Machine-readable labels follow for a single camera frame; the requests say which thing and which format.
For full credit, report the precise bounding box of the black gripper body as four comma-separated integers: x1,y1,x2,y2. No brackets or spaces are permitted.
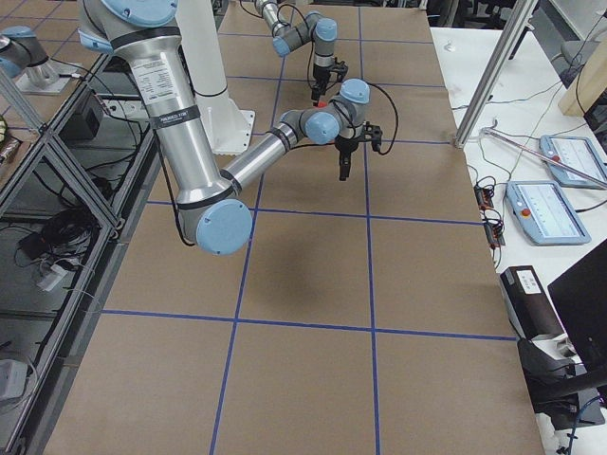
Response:
312,57,348,90
335,121,383,156

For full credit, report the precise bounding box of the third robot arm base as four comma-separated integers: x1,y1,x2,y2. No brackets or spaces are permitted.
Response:
1,26,70,95

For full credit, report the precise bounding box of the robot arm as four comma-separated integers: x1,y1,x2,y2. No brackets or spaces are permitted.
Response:
239,0,348,107
79,1,382,255

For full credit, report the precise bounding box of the brown paper table mat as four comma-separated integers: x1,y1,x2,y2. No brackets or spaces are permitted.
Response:
45,7,543,454

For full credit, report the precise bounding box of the near teach pendant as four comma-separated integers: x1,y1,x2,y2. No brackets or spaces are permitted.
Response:
506,180,592,246

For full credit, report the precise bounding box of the teach pendant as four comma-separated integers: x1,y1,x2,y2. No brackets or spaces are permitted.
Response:
506,180,592,246
540,136,606,190

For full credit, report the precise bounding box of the far teach pendant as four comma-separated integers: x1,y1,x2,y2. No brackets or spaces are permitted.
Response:
540,136,606,190

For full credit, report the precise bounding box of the black box with label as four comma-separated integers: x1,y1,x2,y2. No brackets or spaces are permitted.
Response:
500,265,564,340

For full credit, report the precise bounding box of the black monitor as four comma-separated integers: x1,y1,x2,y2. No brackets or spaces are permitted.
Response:
548,241,606,370

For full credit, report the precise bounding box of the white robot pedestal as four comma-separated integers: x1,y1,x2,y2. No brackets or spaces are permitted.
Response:
176,0,255,155

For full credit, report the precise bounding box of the aluminium frame post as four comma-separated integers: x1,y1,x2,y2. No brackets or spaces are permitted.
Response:
453,0,539,149

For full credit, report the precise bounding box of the black aluminium frame rack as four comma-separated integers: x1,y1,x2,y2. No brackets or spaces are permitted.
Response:
1,44,157,454

